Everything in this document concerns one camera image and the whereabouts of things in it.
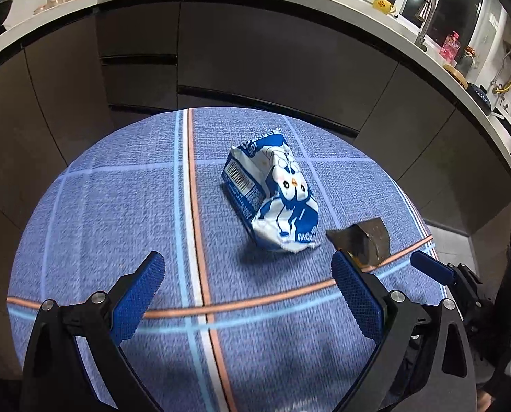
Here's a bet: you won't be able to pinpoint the white kitchen countertop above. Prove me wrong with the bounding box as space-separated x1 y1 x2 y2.
0 0 511 171

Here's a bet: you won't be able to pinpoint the blue white tissue pack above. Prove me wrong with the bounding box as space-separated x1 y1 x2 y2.
222 129 320 254

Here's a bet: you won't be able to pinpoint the sink faucet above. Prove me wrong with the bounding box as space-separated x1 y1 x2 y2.
415 0 437 52

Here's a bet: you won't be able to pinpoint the dark kitchen cabinets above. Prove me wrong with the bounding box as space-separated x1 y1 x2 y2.
0 0 511 378

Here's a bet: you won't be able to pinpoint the pink bottle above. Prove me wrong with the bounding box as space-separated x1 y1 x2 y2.
440 31 460 62

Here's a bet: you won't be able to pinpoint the yellow mug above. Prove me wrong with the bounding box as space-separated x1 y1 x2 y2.
372 0 397 15

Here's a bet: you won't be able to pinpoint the black frying pan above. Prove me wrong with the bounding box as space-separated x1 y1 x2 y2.
467 83 492 116

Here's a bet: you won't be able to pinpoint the dark brown wrapper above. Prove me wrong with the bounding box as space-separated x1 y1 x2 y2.
326 218 390 271

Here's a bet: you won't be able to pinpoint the blue plaid tablecloth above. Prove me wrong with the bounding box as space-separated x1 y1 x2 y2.
7 108 444 411

